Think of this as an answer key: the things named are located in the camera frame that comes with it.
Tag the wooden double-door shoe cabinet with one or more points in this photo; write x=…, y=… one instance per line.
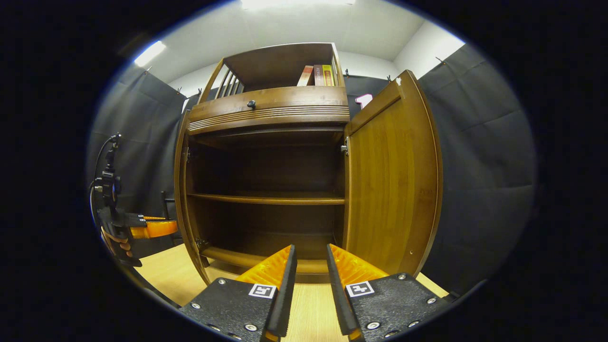
x=275, y=61

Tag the tan book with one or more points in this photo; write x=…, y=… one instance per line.
x=305, y=76

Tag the small ceiling light panel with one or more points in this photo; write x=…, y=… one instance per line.
x=149, y=53

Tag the large ceiling light panel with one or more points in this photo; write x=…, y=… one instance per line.
x=294, y=4

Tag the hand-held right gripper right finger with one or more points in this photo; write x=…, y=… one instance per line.
x=338, y=294

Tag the wooden cabinet drawer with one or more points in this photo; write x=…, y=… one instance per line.
x=294, y=102

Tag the yellow book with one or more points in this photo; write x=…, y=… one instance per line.
x=328, y=75

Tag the dark red book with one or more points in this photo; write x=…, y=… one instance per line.
x=318, y=75

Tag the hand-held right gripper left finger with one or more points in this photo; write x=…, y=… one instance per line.
x=285, y=294

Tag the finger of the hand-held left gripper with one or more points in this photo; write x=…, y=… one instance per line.
x=154, y=229
x=154, y=218

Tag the wooden shoe cabinet door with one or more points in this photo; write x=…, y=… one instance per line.
x=181, y=199
x=394, y=180

